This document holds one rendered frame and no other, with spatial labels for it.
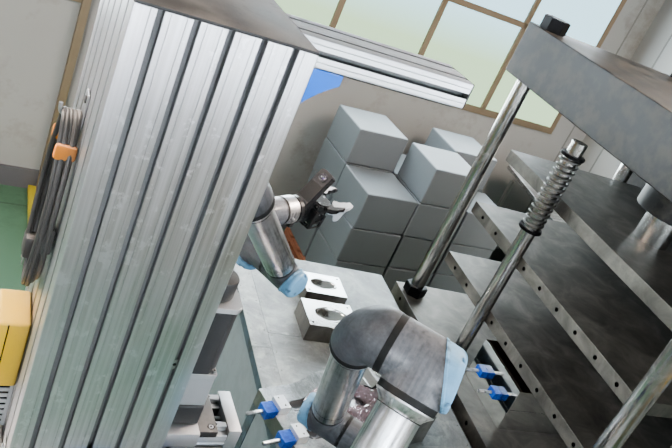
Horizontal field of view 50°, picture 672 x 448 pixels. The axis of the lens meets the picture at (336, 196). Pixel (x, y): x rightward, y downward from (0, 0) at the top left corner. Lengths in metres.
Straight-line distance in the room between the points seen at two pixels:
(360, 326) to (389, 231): 2.83
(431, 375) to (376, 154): 3.02
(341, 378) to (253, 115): 0.63
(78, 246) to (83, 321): 0.13
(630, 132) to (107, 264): 1.66
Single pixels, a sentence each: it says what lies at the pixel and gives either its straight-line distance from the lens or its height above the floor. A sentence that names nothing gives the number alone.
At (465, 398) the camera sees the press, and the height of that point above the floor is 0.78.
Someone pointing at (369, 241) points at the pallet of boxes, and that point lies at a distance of 4.08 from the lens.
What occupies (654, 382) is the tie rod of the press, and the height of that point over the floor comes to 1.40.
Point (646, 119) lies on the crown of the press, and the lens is 2.29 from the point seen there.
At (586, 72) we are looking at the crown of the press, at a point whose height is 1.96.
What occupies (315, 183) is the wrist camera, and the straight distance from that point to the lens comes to 1.91.
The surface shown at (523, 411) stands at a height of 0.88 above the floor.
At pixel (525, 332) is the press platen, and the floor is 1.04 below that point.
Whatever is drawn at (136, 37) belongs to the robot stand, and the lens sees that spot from 0.92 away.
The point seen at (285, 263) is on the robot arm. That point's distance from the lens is 1.71.
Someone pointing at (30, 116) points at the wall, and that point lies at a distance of 4.29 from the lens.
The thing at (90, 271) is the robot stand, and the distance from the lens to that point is 1.08.
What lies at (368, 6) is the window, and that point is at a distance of 4.40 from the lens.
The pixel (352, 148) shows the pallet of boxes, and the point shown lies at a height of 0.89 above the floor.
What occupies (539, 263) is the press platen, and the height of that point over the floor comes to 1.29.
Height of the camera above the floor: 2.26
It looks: 23 degrees down
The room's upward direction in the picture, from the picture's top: 24 degrees clockwise
